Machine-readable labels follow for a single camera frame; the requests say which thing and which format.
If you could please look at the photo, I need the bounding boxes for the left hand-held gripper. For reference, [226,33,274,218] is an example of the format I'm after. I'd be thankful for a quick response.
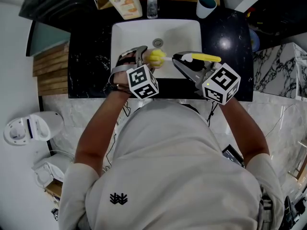
[108,46,159,100]

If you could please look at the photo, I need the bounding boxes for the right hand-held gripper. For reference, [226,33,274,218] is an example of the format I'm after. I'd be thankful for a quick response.
[172,51,241,105]

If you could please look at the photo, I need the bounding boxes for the yellow sponge bottle brush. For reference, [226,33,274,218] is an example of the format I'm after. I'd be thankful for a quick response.
[149,49,222,69]

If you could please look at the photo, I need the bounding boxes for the pale blue cup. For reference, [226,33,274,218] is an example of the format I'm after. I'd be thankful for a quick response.
[196,0,218,19]

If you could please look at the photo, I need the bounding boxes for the person's right forearm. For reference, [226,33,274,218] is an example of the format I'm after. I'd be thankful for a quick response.
[218,97,271,164]

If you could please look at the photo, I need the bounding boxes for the person's left forearm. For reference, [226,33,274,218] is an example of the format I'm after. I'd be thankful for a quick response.
[74,90,131,177]

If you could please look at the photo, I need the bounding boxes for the person's left hand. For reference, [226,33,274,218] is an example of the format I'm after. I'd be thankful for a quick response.
[112,52,136,92]

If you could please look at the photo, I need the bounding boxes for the white rectangular sink basin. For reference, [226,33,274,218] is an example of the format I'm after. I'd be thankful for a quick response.
[110,19,202,79]

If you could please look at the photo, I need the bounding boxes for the black wristband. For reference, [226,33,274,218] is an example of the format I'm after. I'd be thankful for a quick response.
[104,83,132,96]

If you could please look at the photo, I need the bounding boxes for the clear glass bottle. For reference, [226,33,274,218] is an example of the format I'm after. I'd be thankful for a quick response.
[146,0,159,20]

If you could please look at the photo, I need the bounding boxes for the black marble counter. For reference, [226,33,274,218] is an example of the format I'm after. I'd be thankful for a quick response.
[68,7,254,103]

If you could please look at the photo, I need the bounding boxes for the white soap bottle orange label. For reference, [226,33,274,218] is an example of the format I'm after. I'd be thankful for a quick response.
[106,0,143,21]

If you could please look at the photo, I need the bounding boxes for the blue plate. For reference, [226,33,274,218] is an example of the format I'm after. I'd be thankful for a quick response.
[249,28,260,52]

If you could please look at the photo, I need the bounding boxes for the white marble veined cabinet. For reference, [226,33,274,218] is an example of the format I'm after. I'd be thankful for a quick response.
[253,42,307,102]

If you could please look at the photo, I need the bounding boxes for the wooden steps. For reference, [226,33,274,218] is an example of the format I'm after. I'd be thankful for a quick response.
[33,42,70,97]

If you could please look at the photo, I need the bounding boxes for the black screen device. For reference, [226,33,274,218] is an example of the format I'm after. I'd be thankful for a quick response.
[222,144,246,169]

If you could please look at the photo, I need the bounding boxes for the frosted glass panel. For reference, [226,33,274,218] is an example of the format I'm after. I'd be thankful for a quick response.
[25,20,71,57]

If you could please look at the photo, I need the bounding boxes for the person's white shirt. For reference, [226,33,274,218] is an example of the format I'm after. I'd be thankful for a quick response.
[58,101,285,230]

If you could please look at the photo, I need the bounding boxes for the black shelf unit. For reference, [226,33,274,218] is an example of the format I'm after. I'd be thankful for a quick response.
[249,0,307,51]

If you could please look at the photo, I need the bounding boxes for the white toilet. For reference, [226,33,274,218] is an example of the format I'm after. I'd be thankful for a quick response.
[2,111,65,146]

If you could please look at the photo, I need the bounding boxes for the white appliance with open lid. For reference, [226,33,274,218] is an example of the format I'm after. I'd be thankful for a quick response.
[31,153,75,189]

